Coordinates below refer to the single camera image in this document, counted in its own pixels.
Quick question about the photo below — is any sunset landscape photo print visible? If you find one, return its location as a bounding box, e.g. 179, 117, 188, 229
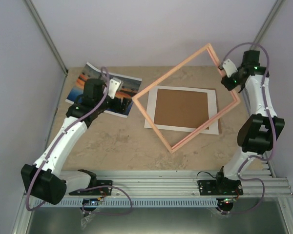
65, 62, 142, 118

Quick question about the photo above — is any pink wooden picture frame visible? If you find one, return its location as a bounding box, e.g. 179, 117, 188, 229
132, 43, 241, 153

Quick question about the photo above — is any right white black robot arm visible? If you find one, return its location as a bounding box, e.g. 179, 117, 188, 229
214, 50, 285, 195

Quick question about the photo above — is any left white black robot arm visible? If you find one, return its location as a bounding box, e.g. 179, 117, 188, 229
21, 78, 123, 205

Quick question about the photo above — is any white mat board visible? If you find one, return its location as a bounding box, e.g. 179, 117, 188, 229
144, 85, 219, 135

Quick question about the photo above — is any brown cardboard backing board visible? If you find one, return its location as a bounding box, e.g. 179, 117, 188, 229
154, 88, 222, 135

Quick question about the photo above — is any left controller circuit board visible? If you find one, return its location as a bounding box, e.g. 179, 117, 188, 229
82, 196, 105, 206

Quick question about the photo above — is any controller circuit board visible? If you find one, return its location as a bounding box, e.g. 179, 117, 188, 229
219, 197, 237, 204
82, 196, 105, 206

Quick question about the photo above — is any right controller circuit board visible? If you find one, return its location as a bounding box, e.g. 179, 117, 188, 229
219, 197, 237, 204

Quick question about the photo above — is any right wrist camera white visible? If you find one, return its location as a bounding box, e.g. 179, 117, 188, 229
222, 59, 238, 78

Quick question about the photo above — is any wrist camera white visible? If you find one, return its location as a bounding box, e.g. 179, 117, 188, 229
222, 59, 238, 78
108, 78, 123, 99

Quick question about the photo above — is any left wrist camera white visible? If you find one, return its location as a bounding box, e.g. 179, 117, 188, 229
108, 78, 123, 99

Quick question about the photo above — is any right aluminium corner post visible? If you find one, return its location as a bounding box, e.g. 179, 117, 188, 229
253, 0, 286, 44

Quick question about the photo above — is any aluminium corner post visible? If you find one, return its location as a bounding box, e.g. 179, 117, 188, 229
253, 0, 286, 44
23, 0, 68, 75

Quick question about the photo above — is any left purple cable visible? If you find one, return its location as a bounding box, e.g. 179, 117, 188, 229
25, 66, 133, 216

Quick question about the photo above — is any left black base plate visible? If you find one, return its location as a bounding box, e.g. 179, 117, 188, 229
68, 179, 113, 196

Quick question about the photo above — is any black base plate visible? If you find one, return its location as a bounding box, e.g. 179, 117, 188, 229
68, 179, 113, 196
197, 179, 244, 195

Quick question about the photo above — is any slotted grey cable duct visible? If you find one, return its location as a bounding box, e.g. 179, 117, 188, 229
34, 197, 222, 208

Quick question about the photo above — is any aluminium rail base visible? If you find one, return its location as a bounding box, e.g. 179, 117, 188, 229
94, 164, 293, 198

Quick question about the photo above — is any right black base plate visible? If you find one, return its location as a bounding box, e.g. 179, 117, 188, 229
197, 179, 244, 195

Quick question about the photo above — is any left aluminium corner post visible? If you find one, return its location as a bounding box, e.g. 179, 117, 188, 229
23, 0, 68, 75

